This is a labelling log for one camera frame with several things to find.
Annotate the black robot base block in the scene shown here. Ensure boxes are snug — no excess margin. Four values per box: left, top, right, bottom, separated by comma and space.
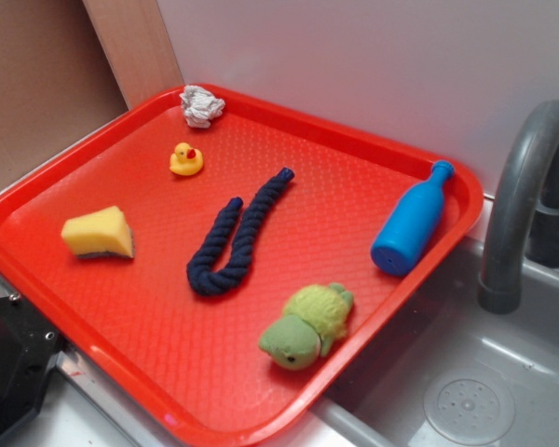
0, 297, 62, 443

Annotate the yellow rubber duck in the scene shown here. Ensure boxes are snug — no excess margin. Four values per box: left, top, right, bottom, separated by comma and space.
170, 142, 204, 177

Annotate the red plastic tray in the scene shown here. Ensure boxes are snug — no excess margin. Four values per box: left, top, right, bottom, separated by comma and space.
0, 87, 484, 446

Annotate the green plush turtle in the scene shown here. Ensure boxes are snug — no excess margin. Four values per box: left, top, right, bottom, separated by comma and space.
258, 283, 354, 371

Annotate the blue plastic bottle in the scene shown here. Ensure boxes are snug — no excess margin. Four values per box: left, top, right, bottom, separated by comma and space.
370, 160, 455, 277

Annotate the crumpled white cloth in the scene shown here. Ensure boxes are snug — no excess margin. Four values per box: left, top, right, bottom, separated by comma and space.
180, 85, 225, 129

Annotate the yellow sponge piece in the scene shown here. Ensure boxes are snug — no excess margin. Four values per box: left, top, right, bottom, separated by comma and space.
61, 206, 135, 259

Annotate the grey toy sink basin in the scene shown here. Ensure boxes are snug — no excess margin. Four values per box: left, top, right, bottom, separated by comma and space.
313, 239, 559, 446

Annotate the wooden board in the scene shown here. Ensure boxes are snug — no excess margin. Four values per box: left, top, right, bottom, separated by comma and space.
83, 0, 184, 108

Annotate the grey plastic faucet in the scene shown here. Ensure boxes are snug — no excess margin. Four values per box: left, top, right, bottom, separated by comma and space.
477, 100, 559, 314

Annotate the dark blue twisted rope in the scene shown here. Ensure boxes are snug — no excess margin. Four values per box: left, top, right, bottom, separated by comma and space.
185, 166, 296, 297

